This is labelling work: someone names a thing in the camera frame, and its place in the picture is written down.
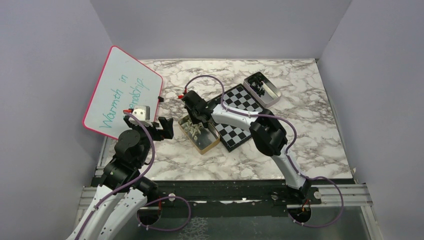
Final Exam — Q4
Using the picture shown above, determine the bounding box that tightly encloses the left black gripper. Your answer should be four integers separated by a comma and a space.
125, 116, 174, 167

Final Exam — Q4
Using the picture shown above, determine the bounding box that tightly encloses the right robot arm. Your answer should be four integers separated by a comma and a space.
179, 90, 311, 204

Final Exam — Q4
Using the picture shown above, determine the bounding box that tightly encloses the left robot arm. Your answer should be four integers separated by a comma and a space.
68, 112, 174, 240

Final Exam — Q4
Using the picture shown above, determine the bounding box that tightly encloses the black white chess board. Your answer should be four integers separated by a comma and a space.
208, 83, 268, 153

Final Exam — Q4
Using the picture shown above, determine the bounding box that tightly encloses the white board pink rim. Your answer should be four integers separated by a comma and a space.
82, 45, 164, 139

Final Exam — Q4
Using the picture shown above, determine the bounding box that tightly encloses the pile of black pieces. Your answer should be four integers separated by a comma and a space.
247, 72, 268, 97

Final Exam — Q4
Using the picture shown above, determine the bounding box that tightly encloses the gold tin tray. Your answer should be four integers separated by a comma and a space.
178, 115, 220, 155

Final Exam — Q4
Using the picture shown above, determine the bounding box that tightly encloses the silver white tin tray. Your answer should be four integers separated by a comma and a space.
242, 72, 282, 109

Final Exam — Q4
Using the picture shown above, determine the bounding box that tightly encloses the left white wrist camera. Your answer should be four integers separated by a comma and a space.
131, 105, 152, 126

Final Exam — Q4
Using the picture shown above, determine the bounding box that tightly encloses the black metal base rail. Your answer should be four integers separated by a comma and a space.
77, 178, 374, 220

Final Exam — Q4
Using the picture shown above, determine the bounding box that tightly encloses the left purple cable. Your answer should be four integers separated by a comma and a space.
72, 110, 192, 240

